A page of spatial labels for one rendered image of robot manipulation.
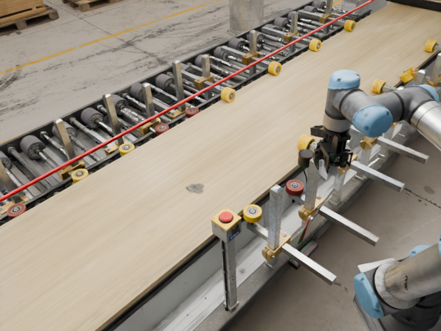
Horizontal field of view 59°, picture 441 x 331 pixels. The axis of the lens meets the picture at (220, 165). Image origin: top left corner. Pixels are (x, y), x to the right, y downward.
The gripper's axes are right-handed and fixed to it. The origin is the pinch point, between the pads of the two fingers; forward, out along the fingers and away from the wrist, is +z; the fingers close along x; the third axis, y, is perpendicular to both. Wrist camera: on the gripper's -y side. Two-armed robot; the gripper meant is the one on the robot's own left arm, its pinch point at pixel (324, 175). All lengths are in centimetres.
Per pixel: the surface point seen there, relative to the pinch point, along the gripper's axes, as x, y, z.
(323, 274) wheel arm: 4.2, 4.1, 49.4
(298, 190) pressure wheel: 8, -34, 41
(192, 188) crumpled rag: -39, -48, 41
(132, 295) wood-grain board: -67, 1, 42
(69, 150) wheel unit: -96, -85, 35
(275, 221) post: -10.9, -10.7, 30.6
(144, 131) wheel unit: -58, -109, 47
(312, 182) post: 9.3, -25.2, 28.1
